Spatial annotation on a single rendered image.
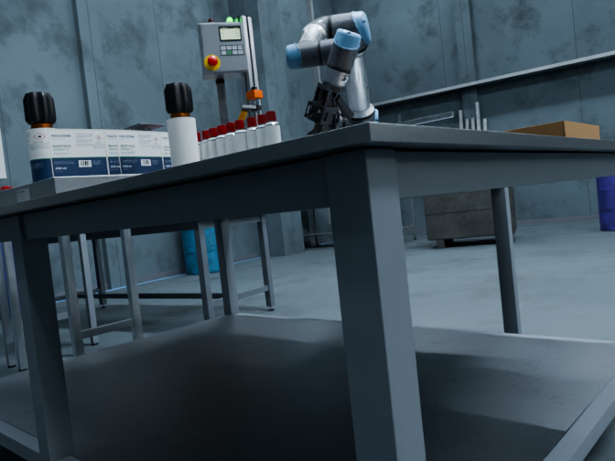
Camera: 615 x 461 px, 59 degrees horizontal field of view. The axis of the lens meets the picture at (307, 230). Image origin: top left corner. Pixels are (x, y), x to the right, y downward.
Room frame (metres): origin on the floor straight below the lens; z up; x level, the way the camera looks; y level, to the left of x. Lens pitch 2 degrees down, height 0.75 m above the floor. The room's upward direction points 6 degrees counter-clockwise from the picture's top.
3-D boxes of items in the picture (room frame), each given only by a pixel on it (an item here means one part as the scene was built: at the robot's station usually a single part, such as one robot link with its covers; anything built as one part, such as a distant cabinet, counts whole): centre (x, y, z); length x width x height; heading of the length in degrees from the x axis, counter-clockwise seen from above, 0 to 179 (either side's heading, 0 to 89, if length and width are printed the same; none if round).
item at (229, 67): (2.11, 0.25, 1.38); 0.17 x 0.10 x 0.19; 103
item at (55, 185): (1.73, 0.61, 0.86); 0.80 x 0.67 x 0.05; 48
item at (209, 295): (4.47, 1.39, 0.39); 2.20 x 0.80 x 0.78; 56
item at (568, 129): (1.30, -0.51, 0.85); 0.30 x 0.26 x 0.04; 48
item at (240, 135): (1.94, 0.20, 0.98); 0.05 x 0.05 x 0.20
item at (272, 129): (1.84, 0.08, 0.98); 0.05 x 0.05 x 0.20
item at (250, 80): (2.11, 0.16, 1.17); 0.04 x 0.04 x 0.67; 48
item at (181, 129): (1.71, 0.35, 1.03); 0.09 x 0.09 x 0.30
